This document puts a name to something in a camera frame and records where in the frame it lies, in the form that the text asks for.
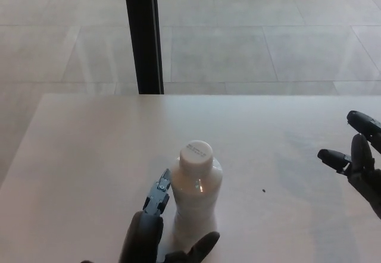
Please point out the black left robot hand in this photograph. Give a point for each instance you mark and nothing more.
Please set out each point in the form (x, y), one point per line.
(143, 236)

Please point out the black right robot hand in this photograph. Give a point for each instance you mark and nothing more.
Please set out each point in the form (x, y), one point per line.
(361, 167)

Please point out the clear plastic bottle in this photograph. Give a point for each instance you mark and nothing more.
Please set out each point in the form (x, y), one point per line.
(195, 209)

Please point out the white screw bottle cap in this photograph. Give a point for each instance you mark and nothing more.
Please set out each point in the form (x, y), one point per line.
(196, 156)

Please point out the black vertical pillar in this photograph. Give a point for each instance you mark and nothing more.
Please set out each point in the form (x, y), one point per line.
(143, 34)

